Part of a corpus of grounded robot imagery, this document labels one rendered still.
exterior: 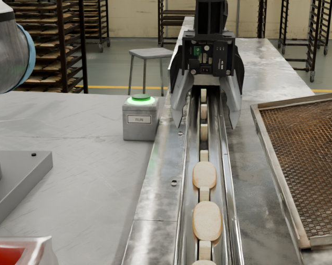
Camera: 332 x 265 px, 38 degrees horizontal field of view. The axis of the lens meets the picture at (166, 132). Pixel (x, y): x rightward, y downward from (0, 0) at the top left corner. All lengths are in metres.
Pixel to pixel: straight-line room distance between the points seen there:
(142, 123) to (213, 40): 0.37
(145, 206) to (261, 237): 0.16
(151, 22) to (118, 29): 0.53
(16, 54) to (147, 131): 0.31
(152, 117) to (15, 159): 0.28
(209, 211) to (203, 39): 0.23
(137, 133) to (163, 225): 0.42
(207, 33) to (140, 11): 7.16
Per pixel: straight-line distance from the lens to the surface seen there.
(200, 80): 1.20
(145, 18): 7.81
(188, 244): 0.59
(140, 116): 0.98
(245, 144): 0.99
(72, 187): 0.81
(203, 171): 0.76
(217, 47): 0.66
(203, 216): 0.63
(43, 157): 0.85
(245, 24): 7.80
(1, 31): 0.82
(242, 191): 0.79
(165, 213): 0.63
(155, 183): 0.71
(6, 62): 0.81
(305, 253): 0.53
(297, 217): 0.58
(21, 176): 0.79
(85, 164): 0.89
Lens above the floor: 1.16
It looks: 19 degrees down
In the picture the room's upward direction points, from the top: straight up
